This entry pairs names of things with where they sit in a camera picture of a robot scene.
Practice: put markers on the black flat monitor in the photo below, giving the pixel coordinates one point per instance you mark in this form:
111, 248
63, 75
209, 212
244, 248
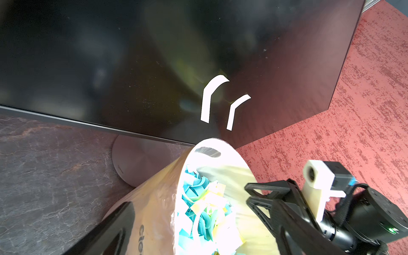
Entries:
140, 67

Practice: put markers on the right aluminium corner post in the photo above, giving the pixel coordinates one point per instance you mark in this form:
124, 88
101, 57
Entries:
368, 4

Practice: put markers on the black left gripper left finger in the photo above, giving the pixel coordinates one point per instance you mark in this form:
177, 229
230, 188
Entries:
110, 237

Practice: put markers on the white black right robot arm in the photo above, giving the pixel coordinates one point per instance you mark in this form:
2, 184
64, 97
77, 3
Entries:
362, 224

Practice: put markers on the beige plastic waste bin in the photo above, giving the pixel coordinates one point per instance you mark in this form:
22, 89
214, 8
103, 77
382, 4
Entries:
155, 228

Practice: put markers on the round grey monitor stand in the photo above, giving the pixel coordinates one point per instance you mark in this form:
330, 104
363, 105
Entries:
138, 159

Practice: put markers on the pile of discarded sticky notes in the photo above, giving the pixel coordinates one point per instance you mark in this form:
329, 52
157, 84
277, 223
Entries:
206, 219

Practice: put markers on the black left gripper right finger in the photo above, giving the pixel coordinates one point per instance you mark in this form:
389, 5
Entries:
286, 222

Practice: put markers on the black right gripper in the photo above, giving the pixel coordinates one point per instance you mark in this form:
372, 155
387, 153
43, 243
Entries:
262, 195

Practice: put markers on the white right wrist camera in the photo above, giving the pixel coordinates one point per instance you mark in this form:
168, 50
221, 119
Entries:
324, 180

